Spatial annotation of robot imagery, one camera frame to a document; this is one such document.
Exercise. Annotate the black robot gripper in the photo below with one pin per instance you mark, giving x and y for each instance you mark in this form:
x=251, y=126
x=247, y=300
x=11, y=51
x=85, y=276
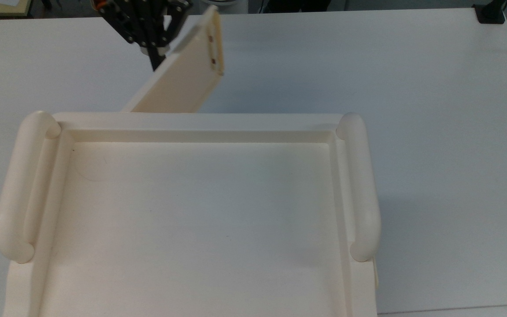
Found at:
x=139, y=22

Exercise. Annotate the cream cabinet door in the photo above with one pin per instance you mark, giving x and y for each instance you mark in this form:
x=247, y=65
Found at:
x=183, y=79

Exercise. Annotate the cream plastic cabinet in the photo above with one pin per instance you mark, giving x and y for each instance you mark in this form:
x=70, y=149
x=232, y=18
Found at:
x=200, y=220

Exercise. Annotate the white round object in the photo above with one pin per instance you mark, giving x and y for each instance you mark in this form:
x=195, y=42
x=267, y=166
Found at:
x=231, y=4

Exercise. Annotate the black corner clamp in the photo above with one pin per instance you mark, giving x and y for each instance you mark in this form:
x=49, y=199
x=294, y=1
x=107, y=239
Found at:
x=490, y=12

